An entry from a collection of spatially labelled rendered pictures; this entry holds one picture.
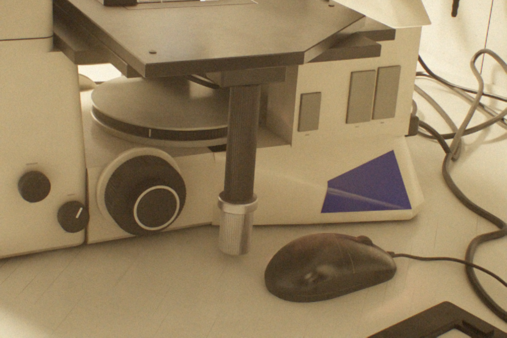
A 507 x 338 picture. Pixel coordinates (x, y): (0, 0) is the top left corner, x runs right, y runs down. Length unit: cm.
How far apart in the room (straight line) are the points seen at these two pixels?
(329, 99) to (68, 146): 24
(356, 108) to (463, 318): 23
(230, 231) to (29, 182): 16
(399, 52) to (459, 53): 52
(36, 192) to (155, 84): 22
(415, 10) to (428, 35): 55
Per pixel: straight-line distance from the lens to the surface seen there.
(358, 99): 89
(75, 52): 72
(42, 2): 74
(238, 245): 80
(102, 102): 90
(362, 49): 74
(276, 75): 75
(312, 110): 87
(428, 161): 107
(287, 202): 87
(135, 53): 65
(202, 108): 89
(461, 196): 98
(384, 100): 90
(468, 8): 140
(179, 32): 70
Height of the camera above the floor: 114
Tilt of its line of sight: 21 degrees down
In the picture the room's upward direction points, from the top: 4 degrees clockwise
